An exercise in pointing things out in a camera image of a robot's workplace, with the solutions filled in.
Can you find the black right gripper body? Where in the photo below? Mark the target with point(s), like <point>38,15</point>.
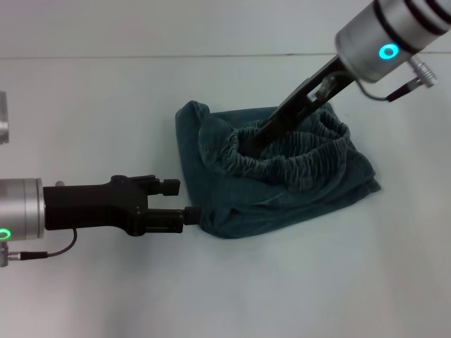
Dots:
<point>310,93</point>

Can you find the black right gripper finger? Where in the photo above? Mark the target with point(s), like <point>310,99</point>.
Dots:
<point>271,135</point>

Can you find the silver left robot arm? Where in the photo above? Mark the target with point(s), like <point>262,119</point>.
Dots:
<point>21,207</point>

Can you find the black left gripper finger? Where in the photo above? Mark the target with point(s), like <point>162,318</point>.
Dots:
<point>169,220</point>
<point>169,187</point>

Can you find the blue denim shorts with print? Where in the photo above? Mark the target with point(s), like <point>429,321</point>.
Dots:
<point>282,204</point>

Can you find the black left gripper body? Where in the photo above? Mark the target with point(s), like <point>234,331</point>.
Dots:
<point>91,207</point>

